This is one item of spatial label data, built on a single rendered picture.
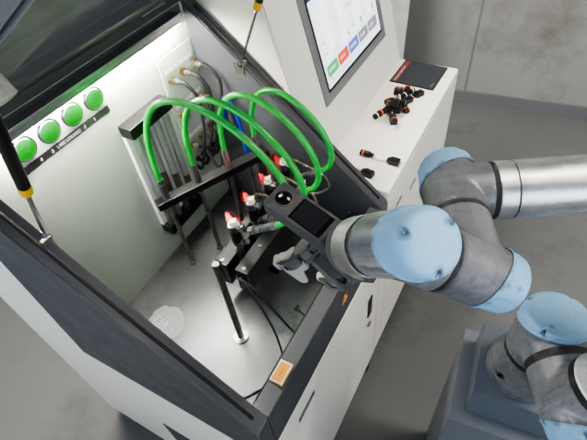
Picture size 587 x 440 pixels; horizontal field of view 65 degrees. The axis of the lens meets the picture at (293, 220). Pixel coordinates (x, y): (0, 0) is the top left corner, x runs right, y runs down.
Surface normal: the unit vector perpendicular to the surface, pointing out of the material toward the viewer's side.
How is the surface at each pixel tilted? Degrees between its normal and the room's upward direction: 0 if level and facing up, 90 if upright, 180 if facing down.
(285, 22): 76
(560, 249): 0
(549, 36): 90
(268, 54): 90
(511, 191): 46
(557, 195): 65
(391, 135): 0
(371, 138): 0
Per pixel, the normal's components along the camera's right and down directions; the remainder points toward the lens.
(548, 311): -0.08, -0.76
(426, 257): 0.36, -0.09
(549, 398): -0.96, -0.22
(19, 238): 0.53, -0.29
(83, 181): 0.87, 0.30
